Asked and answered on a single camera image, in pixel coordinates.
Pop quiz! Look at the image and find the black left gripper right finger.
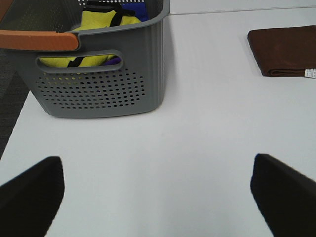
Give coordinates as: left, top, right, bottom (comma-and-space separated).
250, 154, 316, 237

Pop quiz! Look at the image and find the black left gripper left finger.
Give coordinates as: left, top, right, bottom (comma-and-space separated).
0, 157, 65, 237

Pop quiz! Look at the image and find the brown towel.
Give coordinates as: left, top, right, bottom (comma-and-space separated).
247, 25, 316, 77

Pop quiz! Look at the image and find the white towel label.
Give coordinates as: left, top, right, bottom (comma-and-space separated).
304, 68, 316, 79

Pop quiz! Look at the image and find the grey perforated plastic basket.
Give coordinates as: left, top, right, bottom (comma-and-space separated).
0, 0, 170, 118

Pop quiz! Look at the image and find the yellow cloth in basket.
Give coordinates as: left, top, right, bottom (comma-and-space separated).
39, 8, 141, 68

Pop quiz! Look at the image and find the blue cloth in basket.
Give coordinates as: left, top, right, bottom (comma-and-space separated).
102, 1, 150, 66

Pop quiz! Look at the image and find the orange basket handle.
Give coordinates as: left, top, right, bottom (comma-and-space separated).
0, 30, 79, 51

